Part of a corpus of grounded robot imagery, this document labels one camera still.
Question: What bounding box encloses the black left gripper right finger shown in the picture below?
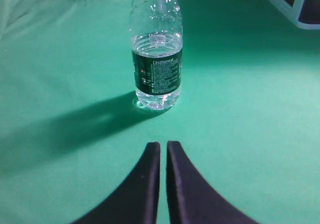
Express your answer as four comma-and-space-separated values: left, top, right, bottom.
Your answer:
166, 141, 257, 224

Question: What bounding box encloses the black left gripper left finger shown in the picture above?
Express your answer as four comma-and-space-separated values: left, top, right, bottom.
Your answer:
74, 142, 161, 224

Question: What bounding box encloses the clear water bottle green label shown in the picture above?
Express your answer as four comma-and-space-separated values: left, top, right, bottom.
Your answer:
129, 0, 183, 111

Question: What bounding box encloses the green cloth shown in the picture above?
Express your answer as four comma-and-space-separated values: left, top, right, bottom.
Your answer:
0, 0, 320, 224

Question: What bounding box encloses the white drawer cabinet frame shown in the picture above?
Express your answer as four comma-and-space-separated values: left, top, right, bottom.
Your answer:
269, 0, 320, 30

